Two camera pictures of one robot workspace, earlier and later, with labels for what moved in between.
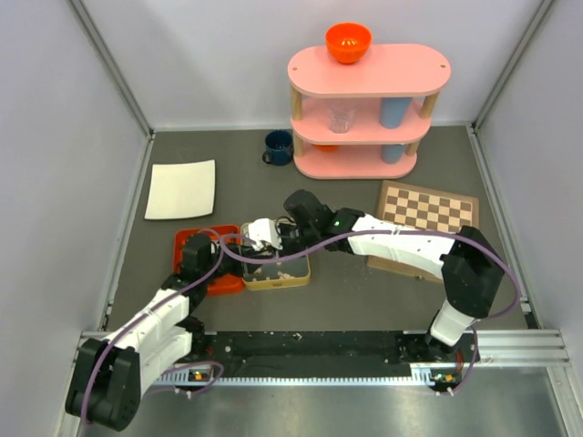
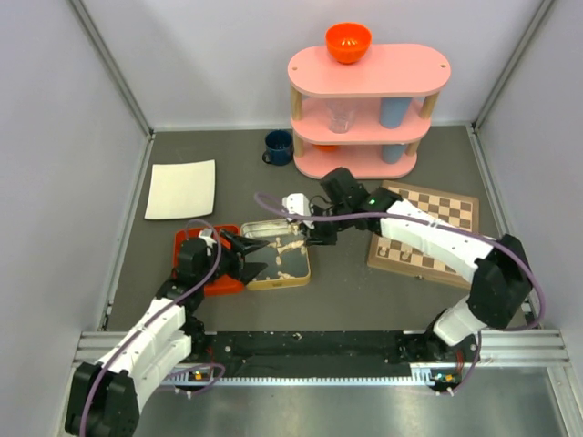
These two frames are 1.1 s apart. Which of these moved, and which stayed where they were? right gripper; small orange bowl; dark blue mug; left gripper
Moved: right gripper
Stayed: left gripper; small orange bowl; dark blue mug
